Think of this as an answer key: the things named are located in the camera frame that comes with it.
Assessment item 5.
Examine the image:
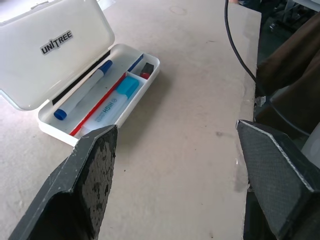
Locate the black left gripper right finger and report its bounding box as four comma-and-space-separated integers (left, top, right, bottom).
235, 119, 320, 240

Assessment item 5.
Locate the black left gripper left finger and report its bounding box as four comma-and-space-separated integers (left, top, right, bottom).
7, 124, 119, 240

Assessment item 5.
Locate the red and blue pencil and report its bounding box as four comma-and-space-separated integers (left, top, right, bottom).
69, 53, 144, 137

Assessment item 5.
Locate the blue capped white marker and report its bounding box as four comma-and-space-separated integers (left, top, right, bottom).
53, 59, 114, 121

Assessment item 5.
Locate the white Unitree pencil case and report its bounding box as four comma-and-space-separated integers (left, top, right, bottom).
0, 0, 161, 148

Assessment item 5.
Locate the blue capped highlighter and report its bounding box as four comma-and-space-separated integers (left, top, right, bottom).
81, 76, 140, 133

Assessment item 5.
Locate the brown cloth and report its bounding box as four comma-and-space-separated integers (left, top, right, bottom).
254, 14, 320, 138

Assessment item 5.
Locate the small black and red eraser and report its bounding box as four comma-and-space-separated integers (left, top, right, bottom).
139, 62, 154, 80

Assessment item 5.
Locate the black cable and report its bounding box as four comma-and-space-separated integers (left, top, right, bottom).
224, 0, 266, 97

